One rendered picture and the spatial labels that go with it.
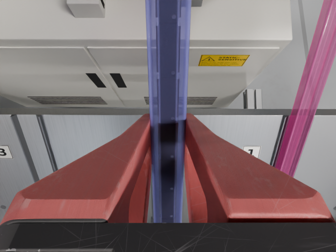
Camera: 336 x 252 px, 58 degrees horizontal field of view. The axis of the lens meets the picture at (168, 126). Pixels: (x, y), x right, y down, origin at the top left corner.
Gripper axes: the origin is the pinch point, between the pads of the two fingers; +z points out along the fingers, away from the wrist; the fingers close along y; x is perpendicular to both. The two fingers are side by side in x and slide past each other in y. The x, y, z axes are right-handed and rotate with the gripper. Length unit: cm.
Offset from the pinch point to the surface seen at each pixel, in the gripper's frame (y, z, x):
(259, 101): -24, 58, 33
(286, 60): -44, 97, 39
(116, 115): 4.2, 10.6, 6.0
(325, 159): -14.2, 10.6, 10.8
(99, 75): 15, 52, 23
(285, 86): -44, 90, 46
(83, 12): 13.5, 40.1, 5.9
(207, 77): -9, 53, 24
